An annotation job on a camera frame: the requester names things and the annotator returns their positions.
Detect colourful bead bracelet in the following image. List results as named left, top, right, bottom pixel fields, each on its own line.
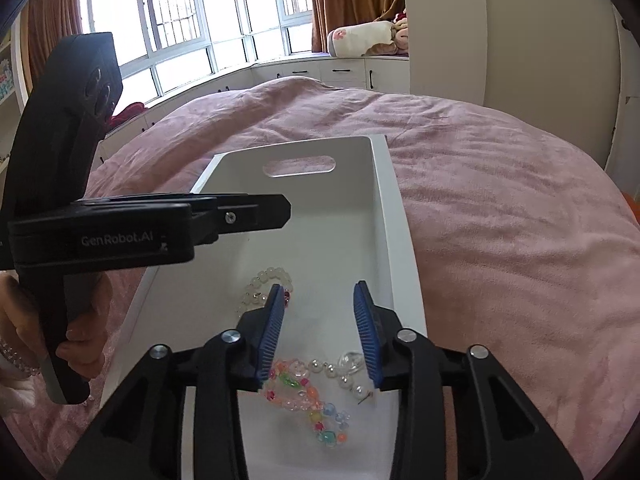
left=260, top=357, right=352, bottom=449

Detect white storage box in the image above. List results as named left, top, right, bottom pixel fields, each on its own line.
left=100, top=135, right=431, bottom=480

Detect pile of plush toys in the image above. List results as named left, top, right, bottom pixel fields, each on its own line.
left=367, top=10, right=411, bottom=57

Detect brown curtain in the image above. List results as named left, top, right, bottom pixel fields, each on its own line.
left=306, top=0, right=405, bottom=54
left=25, top=0, right=84, bottom=82

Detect orange chair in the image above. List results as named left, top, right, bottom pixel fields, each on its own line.
left=620, top=191, right=640, bottom=223

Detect white window seat cabinets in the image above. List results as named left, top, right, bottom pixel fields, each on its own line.
left=97, top=55, right=411, bottom=162

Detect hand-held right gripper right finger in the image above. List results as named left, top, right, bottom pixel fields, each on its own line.
left=352, top=280, right=583, bottom=480

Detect white roll pillow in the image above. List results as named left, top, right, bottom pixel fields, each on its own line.
left=327, top=21, right=396, bottom=57

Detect clear bead wrist bracelet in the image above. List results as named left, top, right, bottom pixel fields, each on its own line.
left=0, top=339, right=42, bottom=377

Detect white bead bracelet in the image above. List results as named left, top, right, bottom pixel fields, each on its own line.
left=237, top=266, right=297, bottom=319

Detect pink blanket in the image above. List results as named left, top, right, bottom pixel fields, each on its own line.
left=0, top=77, right=640, bottom=480

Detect white framed bay window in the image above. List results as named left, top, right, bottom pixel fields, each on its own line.
left=80, top=0, right=314, bottom=102

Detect red cloth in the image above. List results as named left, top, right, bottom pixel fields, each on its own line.
left=107, top=101, right=147, bottom=129

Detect person's left hand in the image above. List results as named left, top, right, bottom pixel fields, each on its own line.
left=0, top=271, right=114, bottom=391

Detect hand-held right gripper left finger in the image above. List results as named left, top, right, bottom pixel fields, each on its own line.
left=55, top=283, right=287, bottom=480

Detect person's left forearm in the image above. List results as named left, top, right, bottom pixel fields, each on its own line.
left=0, top=367, right=51, bottom=413

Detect white leaning board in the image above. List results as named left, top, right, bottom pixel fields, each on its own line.
left=602, top=7, right=640, bottom=196

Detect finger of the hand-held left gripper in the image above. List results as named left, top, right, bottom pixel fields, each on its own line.
left=190, top=193, right=292, bottom=247

